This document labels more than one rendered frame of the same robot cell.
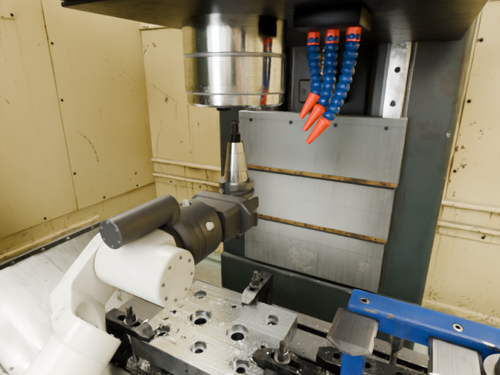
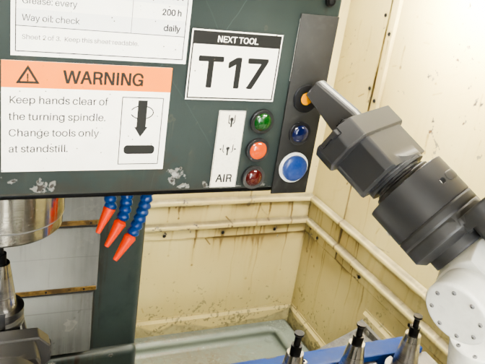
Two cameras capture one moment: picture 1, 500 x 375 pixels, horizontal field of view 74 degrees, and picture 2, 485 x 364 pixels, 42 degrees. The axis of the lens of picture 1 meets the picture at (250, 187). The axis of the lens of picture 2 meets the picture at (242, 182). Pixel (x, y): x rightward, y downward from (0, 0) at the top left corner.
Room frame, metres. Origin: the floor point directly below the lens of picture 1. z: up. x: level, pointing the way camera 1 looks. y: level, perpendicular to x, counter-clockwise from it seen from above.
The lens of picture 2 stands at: (-0.11, 0.44, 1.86)
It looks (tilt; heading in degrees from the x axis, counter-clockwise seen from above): 22 degrees down; 306
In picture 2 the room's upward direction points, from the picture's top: 9 degrees clockwise
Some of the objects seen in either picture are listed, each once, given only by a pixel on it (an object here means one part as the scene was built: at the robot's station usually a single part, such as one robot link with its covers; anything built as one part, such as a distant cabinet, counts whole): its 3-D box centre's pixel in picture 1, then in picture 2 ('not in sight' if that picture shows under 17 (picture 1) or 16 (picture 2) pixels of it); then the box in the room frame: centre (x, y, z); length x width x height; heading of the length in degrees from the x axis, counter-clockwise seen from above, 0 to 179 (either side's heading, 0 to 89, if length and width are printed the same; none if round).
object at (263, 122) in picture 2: not in sight; (262, 121); (0.26, -0.10, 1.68); 0.02 x 0.01 x 0.02; 62
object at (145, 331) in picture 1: (130, 333); not in sight; (0.59, 0.26, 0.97); 0.13 x 0.03 x 0.15; 62
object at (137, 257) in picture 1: (155, 247); not in sight; (0.36, 0.12, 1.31); 0.11 x 0.11 x 0.11; 62
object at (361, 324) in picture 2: not in sight; (359, 333); (0.20, -0.37, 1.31); 0.02 x 0.02 x 0.03
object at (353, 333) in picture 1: (352, 332); not in sight; (0.33, -0.13, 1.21); 0.07 x 0.05 x 0.01; 152
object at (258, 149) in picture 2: not in sight; (258, 150); (0.26, -0.10, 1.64); 0.02 x 0.01 x 0.02; 62
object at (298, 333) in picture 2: not in sight; (297, 342); (0.25, -0.27, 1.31); 0.02 x 0.02 x 0.03
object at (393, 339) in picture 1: (394, 351); not in sight; (0.55, -0.30, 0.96); 0.03 x 0.03 x 0.13
